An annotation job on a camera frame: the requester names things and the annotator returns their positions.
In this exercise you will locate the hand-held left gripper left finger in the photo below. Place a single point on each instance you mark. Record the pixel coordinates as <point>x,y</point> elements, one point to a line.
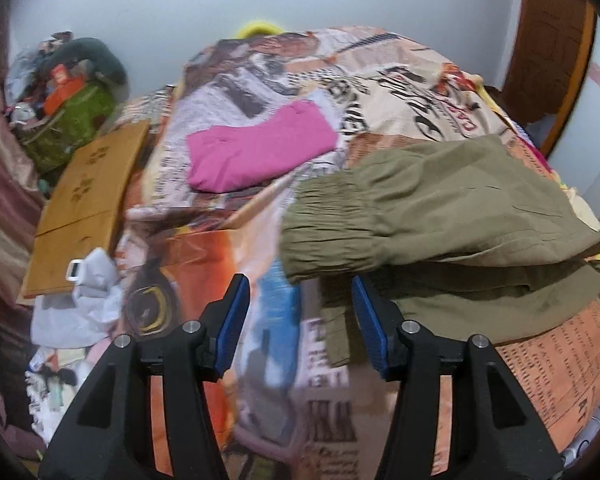
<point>232,321</point>

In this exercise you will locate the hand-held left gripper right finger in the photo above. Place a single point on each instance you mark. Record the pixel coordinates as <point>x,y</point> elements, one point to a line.
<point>368,325</point>

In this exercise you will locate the olive green pants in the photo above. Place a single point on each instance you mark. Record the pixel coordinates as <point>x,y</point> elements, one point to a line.
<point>430,200</point>

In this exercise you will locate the small white device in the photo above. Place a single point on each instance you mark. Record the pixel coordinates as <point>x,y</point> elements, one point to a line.
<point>74,270</point>

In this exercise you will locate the pink folded garment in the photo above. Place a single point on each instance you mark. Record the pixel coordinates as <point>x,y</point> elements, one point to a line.
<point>260,145</point>

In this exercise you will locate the pile of mixed cloths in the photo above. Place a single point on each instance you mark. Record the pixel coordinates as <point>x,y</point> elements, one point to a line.
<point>55,380</point>

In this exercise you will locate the wooden board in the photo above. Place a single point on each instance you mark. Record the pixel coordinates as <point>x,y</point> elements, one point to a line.
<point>80,200</point>

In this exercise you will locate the printed blanket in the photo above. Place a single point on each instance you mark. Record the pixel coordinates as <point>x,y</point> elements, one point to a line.
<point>290,85</point>

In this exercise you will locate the striped pink curtain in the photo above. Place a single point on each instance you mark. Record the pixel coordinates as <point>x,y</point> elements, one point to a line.
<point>5,210</point>

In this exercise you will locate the green fabric hamper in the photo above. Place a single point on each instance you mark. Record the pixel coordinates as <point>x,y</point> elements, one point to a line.
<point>75,115</point>

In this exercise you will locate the orange box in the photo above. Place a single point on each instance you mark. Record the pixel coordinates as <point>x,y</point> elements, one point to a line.
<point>62,92</point>

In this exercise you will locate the yellow foam tube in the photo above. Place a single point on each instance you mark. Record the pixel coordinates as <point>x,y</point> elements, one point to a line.
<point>255,27</point>

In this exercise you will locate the grey curved pillow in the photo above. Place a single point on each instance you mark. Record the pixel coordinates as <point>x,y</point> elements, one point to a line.
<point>100,57</point>

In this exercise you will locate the brown wooden door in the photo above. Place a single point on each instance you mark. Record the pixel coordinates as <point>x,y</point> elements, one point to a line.
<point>545,50</point>

